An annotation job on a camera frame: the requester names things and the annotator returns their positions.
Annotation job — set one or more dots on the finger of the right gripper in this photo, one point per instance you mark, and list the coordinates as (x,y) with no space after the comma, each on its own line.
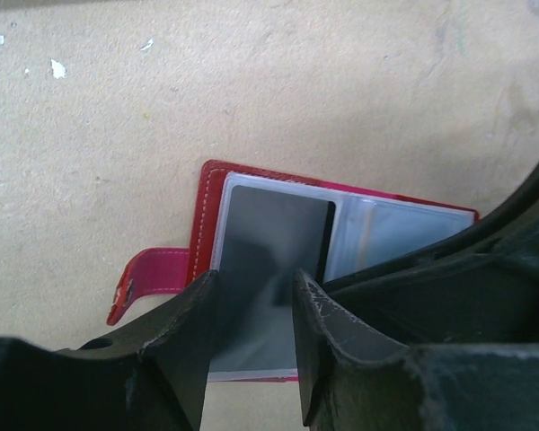
(480,285)

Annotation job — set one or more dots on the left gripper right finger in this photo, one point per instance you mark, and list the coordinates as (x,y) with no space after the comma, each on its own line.
(354,377)

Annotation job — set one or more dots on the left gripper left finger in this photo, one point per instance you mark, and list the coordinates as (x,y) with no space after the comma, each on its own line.
(150,374)

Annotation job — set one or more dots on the red card holder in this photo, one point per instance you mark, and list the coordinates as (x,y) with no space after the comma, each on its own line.
(369,227)

